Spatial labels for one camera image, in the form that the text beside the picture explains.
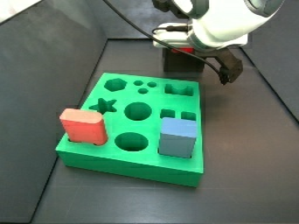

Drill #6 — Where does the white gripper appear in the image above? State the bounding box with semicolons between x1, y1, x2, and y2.
153;22;203;49

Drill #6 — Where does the red hexagon prism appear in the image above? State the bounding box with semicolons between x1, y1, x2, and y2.
171;48;194;53

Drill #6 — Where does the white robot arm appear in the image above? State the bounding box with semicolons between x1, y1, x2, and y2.
153;0;286;52

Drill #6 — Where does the black curved stand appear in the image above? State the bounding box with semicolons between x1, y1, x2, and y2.
163;48;205;72

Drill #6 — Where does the green foam shape-sorter block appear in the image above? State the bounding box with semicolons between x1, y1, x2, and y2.
56;73;203;187

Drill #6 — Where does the blue rectangular block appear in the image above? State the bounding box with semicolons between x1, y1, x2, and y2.
158;117;198;158

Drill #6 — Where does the salmon red rounded block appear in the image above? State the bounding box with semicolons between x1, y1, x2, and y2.
60;108;109;145

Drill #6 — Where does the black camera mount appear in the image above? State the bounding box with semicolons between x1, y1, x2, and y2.
195;48;243;85

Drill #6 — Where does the black cable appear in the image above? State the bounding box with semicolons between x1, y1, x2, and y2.
102;0;227;86

